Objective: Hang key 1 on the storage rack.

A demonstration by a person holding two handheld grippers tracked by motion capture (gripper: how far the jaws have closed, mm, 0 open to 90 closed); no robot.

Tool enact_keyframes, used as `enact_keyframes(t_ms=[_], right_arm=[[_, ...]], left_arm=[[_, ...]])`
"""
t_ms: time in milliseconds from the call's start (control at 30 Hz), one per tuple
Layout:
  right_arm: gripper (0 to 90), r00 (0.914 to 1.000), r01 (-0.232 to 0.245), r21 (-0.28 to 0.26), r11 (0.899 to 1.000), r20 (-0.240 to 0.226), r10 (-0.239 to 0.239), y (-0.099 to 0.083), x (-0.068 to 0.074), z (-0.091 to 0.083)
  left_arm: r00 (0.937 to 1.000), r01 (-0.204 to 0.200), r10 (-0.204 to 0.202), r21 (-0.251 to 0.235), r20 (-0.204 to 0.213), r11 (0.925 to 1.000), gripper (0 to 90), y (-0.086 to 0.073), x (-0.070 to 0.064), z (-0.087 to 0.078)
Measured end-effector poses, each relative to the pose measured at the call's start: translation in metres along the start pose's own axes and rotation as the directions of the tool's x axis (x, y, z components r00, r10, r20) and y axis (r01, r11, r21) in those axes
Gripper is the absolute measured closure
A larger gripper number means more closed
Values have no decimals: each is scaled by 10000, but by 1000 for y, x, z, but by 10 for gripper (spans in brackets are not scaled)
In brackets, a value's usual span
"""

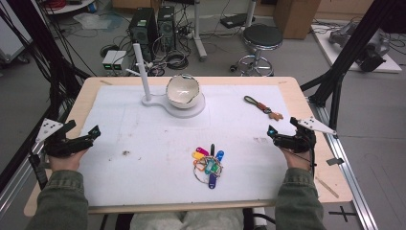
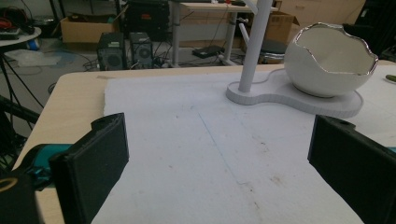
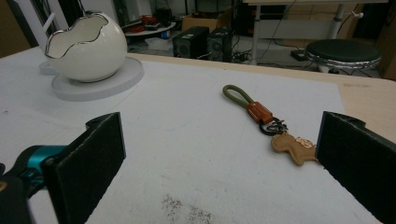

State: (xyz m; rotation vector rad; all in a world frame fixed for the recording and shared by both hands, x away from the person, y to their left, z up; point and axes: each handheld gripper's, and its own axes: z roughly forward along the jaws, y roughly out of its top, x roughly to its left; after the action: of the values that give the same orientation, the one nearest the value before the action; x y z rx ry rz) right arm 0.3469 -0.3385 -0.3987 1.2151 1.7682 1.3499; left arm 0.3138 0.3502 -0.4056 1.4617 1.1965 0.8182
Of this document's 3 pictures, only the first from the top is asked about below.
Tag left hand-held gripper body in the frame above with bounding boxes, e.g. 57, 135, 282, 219
34, 118, 94, 158

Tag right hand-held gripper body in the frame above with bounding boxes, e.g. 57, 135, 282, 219
275, 116, 338, 154

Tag brown leather keychain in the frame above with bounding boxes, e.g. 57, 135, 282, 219
243, 95, 284, 122

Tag white key stand with pole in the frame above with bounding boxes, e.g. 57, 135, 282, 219
124, 42, 207, 120

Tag key ring with coloured tags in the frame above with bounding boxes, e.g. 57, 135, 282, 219
191, 143, 226, 190

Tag person's left hand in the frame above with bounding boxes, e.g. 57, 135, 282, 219
47, 148, 89, 173

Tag person's right hand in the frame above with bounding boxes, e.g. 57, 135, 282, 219
280, 146, 315, 173

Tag black metal clip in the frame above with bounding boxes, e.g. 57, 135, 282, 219
326, 156, 346, 167

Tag thin wooden stick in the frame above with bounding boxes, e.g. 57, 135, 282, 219
314, 175, 340, 199

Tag white foam mat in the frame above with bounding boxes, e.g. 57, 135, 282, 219
78, 83, 321, 208

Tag white power supply unit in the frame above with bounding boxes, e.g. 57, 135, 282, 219
101, 50, 117, 72
112, 50, 127, 72

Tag black round stool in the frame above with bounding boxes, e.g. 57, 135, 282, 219
229, 24, 284, 78

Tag white bowl with gold rim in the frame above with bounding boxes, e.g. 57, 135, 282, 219
165, 73, 205, 110

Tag white floor board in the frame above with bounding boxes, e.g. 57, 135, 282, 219
310, 23, 403, 74

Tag clear plastic bag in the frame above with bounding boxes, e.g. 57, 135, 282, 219
73, 11, 113, 31

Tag black computer tower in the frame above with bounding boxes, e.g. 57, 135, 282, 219
128, 7, 159, 46
157, 5, 177, 52

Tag brown cardboard box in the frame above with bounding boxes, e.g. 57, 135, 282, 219
273, 0, 322, 40

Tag flat black device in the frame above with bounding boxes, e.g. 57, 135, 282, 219
219, 12, 257, 30

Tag white panel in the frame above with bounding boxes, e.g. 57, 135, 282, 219
0, 9, 34, 64

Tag person's legs in grey trousers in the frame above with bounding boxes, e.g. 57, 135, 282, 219
128, 208, 246, 230

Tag grey robot equipment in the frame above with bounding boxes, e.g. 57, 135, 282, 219
327, 21, 391, 73

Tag white desk leg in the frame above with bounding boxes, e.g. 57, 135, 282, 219
243, 0, 258, 29
192, 0, 209, 62

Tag white round table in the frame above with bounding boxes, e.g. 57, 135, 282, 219
40, 0, 97, 15

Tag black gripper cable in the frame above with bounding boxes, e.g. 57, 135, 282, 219
282, 135, 318, 180

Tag aluminium rail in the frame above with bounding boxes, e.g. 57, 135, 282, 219
306, 96, 380, 230
0, 127, 56, 219

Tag black metal frame strut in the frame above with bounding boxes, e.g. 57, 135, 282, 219
0, 0, 92, 195
300, 0, 406, 139

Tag coiled black cable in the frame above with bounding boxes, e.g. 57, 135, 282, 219
164, 50, 191, 71

